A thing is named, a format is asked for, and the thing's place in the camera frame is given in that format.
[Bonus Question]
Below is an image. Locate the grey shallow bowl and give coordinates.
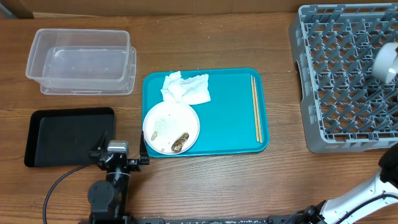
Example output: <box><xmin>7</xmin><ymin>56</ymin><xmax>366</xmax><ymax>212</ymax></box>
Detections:
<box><xmin>371</xmin><ymin>42</ymin><xmax>397</xmax><ymax>84</ymax></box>

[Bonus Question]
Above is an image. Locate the white paper napkin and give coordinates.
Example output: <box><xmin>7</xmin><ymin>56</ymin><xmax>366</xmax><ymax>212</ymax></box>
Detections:
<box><xmin>160</xmin><ymin>71</ymin><xmax>211</xmax><ymax>105</ymax></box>

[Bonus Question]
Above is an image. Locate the black plastic tray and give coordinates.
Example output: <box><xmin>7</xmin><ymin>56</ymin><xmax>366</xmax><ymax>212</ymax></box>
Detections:
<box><xmin>24</xmin><ymin>107</ymin><xmax>116</xmax><ymax>167</ymax></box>

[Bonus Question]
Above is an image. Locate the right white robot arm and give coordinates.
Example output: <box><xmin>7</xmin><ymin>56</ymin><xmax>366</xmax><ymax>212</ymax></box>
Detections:
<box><xmin>309</xmin><ymin>145</ymin><xmax>397</xmax><ymax>223</ymax></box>

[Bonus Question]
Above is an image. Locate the teal serving tray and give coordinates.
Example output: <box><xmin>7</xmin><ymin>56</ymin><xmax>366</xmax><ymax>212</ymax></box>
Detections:
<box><xmin>141</xmin><ymin>67</ymin><xmax>271</xmax><ymax>158</ymax></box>

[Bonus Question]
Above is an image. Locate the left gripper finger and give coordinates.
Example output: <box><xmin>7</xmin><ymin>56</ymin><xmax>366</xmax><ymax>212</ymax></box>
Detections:
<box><xmin>93</xmin><ymin>130</ymin><xmax>108</xmax><ymax>152</ymax></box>
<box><xmin>139</xmin><ymin>131</ymin><xmax>150</xmax><ymax>165</ymax></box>

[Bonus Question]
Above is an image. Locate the grey dishwasher rack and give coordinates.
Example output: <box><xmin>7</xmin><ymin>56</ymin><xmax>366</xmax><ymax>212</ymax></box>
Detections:
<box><xmin>289</xmin><ymin>2</ymin><xmax>397</xmax><ymax>153</ymax></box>

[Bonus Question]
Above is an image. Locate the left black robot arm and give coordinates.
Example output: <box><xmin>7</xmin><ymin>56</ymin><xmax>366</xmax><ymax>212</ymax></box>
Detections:
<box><xmin>88</xmin><ymin>133</ymin><xmax>150</xmax><ymax>223</ymax></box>

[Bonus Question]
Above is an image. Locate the small tan food scrap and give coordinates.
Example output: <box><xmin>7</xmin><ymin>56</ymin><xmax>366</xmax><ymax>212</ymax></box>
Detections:
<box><xmin>150</xmin><ymin>131</ymin><xmax>157</xmax><ymax>141</ymax></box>

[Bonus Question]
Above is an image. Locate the clear plastic storage bin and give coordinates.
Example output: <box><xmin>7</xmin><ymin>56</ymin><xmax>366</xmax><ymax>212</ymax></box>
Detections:
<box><xmin>25</xmin><ymin>29</ymin><xmax>137</xmax><ymax>95</ymax></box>

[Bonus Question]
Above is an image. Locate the wooden chopstick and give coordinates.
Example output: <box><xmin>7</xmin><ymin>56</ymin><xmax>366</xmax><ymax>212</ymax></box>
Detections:
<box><xmin>251</xmin><ymin>76</ymin><xmax>260</xmax><ymax>142</ymax></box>
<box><xmin>252</xmin><ymin>77</ymin><xmax>263</xmax><ymax>143</ymax></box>

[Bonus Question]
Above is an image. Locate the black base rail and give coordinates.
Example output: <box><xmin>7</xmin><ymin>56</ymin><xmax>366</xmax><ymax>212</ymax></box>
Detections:
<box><xmin>79</xmin><ymin>214</ymin><xmax>305</xmax><ymax>224</ymax></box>

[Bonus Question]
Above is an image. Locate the white round plate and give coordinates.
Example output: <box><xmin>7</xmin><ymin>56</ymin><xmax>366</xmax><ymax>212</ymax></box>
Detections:
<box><xmin>142</xmin><ymin>101</ymin><xmax>200</xmax><ymax>156</ymax></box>

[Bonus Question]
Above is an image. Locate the brown food scrap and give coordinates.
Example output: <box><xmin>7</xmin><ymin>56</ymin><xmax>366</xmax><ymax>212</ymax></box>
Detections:
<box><xmin>171</xmin><ymin>133</ymin><xmax>189</xmax><ymax>153</ymax></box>

